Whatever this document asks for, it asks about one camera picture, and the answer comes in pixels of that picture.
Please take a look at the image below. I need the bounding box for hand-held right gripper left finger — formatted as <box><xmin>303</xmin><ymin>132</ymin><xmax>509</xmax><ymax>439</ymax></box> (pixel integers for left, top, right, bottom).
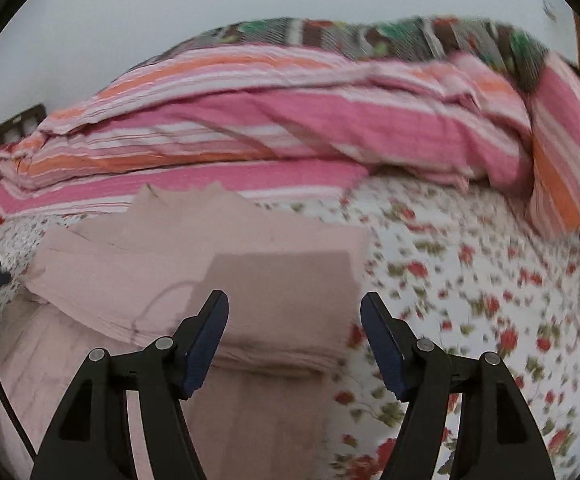
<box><xmin>30</xmin><ymin>290</ymin><xmax>229</xmax><ymax>480</ymax></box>

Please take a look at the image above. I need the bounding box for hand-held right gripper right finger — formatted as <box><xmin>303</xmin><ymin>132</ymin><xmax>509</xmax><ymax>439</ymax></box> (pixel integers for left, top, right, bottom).
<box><xmin>361</xmin><ymin>292</ymin><xmax>557</xmax><ymax>480</ymax></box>

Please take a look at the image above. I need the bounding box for pink knit garment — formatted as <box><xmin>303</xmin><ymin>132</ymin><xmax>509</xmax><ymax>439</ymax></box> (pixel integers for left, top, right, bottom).
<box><xmin>0</xmin><ymin>182</ymin><xmax>371</xmax><ymax>480</ymax></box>

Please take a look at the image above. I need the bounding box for floral bed sheet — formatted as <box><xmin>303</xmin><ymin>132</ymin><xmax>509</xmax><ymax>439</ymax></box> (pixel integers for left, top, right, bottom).
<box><xmin>0</xmin><ymin>175</ymin><xmax>580</xmax><ymax>480</ymax></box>

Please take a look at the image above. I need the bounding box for dark wooden headboard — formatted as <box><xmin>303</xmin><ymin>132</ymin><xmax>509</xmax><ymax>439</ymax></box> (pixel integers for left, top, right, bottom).
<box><xmin>0</xmin><ymin>104</ymin><xmax>48</xmax><ymax>201</ymax></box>

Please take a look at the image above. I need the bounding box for pink striped quilt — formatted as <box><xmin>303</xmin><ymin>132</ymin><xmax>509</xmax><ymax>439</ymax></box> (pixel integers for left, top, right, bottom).
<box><xmin>0</xmin><ymin>42</ymin><xmax>580</xmax><ymax>241</ymax></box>

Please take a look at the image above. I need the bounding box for green brown patterned blanket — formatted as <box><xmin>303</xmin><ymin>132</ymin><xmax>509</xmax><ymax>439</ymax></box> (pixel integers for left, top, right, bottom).
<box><xmin>195</xmin><ymin>16</ymin><xmax>578</xmax><ymax>96</ymax></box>

